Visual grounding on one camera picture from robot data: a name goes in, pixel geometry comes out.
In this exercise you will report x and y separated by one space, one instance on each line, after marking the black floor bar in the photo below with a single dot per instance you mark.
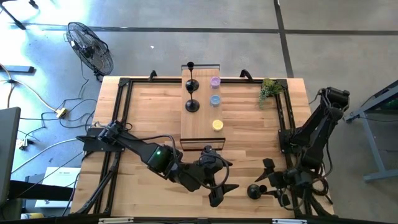
17 69

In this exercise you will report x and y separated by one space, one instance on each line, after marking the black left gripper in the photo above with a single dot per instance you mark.
214 155

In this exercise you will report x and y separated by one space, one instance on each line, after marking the black aluminium table frame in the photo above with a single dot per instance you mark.
168 80

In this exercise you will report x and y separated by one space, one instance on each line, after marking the blue candle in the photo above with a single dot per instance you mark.
215 100

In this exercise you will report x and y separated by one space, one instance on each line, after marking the white power adapter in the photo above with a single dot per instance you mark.
22 144

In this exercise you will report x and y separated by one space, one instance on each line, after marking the dark grey monitor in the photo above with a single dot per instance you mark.
9 149

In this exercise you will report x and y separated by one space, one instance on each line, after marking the grey metal workbench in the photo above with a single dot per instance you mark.
373 149

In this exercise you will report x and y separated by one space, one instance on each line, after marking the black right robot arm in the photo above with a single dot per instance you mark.
323 124

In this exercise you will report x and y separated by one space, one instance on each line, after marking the black floor fan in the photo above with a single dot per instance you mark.
90 49

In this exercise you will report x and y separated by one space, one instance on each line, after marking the yellow candle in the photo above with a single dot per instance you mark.
217 125

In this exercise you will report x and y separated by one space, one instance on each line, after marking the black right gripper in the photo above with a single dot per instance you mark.
292 180

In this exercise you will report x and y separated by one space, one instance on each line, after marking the wooden shelf with black frame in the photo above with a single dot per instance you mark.
202 124

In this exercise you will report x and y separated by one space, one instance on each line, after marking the purple candle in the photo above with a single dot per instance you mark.
215 82

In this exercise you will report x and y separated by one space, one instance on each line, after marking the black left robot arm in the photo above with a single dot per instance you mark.
140 149

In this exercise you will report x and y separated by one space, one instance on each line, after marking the green artificial potted plant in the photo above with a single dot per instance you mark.
270 88

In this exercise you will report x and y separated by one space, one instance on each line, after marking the black metal candlestick holder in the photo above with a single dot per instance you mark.
192 85
192 106
254 192

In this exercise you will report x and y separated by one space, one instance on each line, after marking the silver metal bracket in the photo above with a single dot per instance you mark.
289 221
115 220

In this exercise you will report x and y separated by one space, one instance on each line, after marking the white cardboard box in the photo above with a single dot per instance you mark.
59 179

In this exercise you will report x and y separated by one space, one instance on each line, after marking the yellow tool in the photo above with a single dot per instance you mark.
32 216

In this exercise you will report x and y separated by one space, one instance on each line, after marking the black tripod leg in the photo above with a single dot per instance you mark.
33 4
14 18

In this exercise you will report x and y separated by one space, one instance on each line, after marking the yellow power plug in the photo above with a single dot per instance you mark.
62 112

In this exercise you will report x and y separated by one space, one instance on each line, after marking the black table clamp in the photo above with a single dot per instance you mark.
247 74
152 74

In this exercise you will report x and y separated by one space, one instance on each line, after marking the black desk beam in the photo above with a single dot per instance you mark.
40 191

